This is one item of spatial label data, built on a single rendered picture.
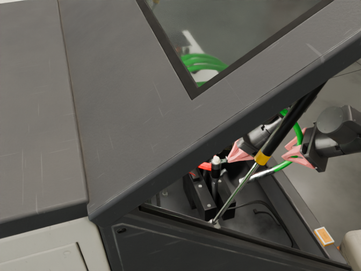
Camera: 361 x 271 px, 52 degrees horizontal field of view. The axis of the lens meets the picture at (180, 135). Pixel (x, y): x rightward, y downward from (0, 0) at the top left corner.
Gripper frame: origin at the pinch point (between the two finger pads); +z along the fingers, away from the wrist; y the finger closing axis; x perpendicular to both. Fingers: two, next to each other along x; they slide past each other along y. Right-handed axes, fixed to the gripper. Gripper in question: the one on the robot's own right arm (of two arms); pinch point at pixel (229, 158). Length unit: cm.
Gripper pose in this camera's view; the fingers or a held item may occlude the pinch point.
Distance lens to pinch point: 104.6
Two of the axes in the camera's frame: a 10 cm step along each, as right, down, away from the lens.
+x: 0.6, 6.9, -7.2
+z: -6.5, 5.8, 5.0
